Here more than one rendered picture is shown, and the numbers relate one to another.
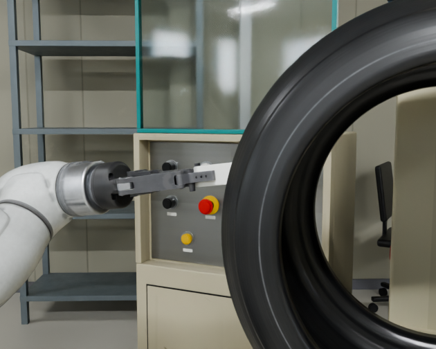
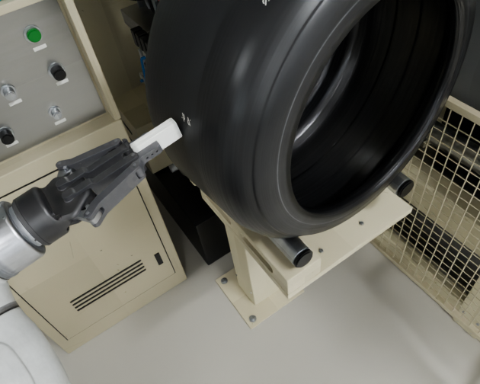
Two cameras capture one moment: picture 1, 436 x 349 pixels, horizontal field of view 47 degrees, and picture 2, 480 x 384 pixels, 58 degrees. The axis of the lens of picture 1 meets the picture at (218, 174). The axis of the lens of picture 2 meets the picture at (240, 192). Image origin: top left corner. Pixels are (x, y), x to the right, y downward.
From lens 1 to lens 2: 55 cm
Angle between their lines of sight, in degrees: 60
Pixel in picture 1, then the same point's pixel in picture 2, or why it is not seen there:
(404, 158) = not seen: hidden behind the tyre
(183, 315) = not seen: hidden behind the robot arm
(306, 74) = (290, 48)
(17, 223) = (14, 336)
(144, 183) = (113, 199)
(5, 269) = (59, 372)
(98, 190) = (50, 235)
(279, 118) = (280, 96)
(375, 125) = not seen: outside the picture
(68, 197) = (17, 266)
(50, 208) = (3, 292)
